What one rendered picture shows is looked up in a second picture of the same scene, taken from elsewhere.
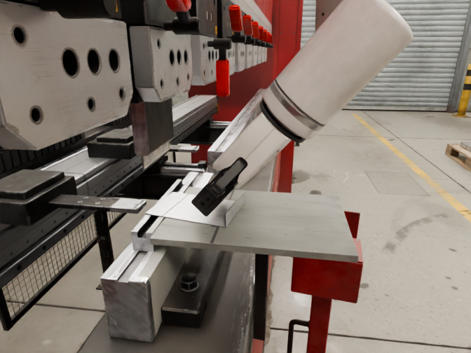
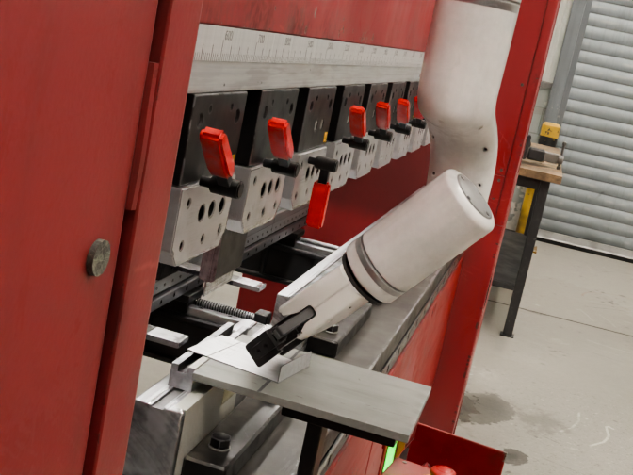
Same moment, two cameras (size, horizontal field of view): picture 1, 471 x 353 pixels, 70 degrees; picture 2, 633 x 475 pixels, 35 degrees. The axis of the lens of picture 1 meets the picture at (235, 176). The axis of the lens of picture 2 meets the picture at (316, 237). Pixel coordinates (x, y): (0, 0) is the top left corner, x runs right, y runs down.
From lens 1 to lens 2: 0.74 m
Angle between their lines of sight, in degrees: 9
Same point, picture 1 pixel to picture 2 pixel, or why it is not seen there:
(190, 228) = (238, 374)
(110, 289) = (141, 415)
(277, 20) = not seen: hidden behind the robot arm
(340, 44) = (420, 221)
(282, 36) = not seen: hidden behind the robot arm
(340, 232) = (405, 416)
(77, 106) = (196, 240)
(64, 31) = (204, 194)
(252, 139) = (325, 289)
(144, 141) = (213, 266)
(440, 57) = not seen: outside the picture
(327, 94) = (403, 263)
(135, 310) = (161, 445)
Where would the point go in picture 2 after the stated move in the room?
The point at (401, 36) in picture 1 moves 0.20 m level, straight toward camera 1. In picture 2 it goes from (473, 226) to (393, 244)
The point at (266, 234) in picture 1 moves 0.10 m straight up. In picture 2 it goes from (321, 399) to (338, 319)
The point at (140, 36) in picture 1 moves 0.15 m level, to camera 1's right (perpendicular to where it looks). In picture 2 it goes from (240, 175) to (373, 204)
